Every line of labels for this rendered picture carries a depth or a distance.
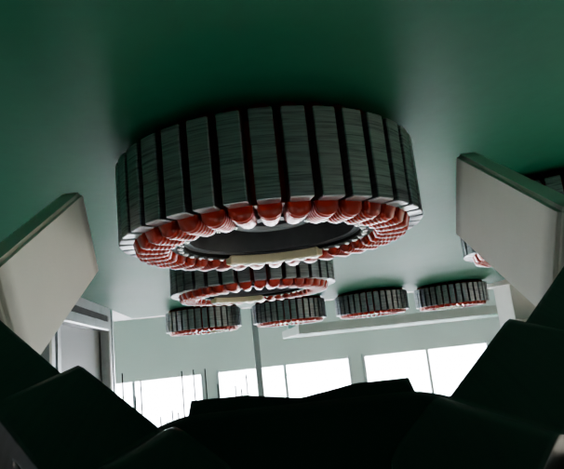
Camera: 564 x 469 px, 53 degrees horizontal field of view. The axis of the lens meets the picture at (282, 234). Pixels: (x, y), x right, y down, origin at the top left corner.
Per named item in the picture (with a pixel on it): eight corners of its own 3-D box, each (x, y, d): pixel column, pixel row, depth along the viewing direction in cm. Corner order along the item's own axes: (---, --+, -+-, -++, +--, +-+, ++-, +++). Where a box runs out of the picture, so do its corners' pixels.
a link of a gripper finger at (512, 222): (560, 208, 13) (592, 205, 13) (455, 154, 19) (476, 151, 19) (552, 326, 14) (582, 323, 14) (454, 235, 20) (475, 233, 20)
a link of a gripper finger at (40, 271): (25, 382, 14) (-7, 385, 14) (100, 272, 20) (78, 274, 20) (-7, 267, 13) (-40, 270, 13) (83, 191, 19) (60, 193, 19)
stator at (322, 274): (198, 223, 32) (203, 289, 31) (361, 225, 37) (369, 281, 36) (149, 261, 42) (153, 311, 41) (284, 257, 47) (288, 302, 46)
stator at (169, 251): (66, 111, 16) (70, 235, 16) (447, 73, 17) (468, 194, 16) (153, 207, 27) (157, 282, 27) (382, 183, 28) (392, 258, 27)
